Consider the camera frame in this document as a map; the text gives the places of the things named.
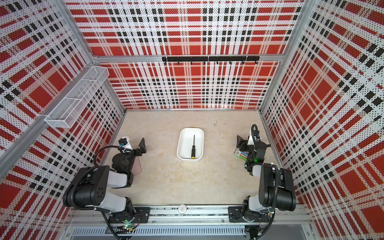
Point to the aluminium front rail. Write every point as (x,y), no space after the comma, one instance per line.
(180,215)

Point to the black yellow screwdriver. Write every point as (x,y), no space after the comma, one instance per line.
(193,152)

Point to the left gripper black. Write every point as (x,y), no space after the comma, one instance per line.
(142,148)

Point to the white wire mesh basket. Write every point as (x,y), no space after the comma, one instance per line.
(69,109)

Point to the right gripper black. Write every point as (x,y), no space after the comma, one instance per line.
(239,142)

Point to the colourful small box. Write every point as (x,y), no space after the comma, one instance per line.
(242,155)

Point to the black hook rail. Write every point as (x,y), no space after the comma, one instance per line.
(211,59)

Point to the white plastic bin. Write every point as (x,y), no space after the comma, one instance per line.
(186,142)

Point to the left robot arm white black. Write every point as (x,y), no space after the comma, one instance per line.
(89,190)

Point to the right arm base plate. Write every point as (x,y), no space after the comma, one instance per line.
(238,215)

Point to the small white round knob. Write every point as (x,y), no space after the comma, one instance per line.
(182,209)

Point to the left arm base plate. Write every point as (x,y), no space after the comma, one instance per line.
(140,215)

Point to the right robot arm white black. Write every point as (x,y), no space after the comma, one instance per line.
(276,187)

